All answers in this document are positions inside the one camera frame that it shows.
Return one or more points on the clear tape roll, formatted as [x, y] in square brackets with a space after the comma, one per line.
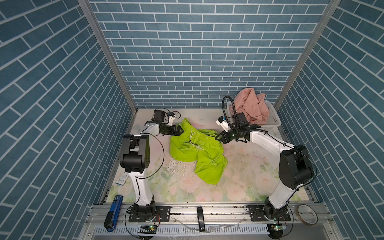
[307, 215]

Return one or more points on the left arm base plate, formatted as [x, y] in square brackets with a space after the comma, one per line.
[140, 214]

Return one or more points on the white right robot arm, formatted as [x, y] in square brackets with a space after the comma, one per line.
[295, 166]

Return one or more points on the aluminium left corner post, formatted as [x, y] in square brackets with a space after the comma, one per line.
[94, 24]

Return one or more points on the aluminium right corner post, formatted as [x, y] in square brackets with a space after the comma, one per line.
[318, 30]

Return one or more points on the blue utility knife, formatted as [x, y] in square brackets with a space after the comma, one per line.
[111, 219]

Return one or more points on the aluminium corner post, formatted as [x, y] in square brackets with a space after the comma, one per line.
[318, 30]
[94, 24]

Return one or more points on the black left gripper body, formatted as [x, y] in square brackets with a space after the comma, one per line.
[169, 130]

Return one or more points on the white plastic basket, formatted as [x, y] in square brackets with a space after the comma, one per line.
[272, 121]

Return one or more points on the pink shorts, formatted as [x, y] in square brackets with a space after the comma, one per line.
[252, 105]

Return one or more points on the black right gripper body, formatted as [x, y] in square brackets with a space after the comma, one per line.
[231, 134]

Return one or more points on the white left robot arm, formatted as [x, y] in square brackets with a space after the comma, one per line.
[135, 156]

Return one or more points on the green circuit board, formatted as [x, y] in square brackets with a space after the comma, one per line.
[276, 231]
[147, 232]

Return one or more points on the left green circuit board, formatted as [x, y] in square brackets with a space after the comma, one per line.
[147, 232]

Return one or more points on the right green circuit board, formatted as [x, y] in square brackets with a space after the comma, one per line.
[276, 231]

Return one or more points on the lime green shorts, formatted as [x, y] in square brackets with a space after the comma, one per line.
[200, 146]

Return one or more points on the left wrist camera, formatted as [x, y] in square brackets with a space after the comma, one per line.
[171, 117]

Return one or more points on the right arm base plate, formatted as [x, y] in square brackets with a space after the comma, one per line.
[259, 213]

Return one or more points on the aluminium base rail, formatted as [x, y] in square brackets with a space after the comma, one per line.
[223, 221]

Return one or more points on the blue white pen box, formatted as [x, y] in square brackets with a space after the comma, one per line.
[122, 179]

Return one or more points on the black handle on rail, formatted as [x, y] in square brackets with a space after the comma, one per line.
[201, 220]

